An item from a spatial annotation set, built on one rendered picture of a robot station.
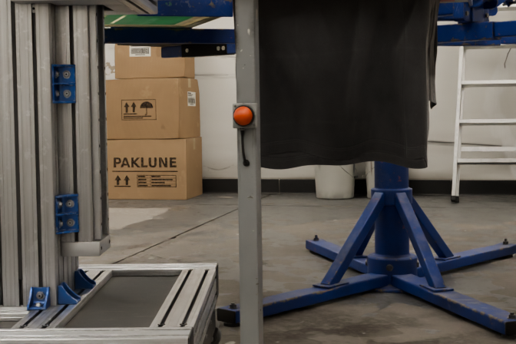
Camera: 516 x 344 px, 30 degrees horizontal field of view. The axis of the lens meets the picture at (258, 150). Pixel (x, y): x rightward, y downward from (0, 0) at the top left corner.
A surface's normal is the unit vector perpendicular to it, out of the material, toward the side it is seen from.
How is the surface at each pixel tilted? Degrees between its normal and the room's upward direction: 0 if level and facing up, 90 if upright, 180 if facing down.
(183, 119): 91
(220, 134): 90
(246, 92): 90
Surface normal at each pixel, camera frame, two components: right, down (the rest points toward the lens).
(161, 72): -0.11, 0.08
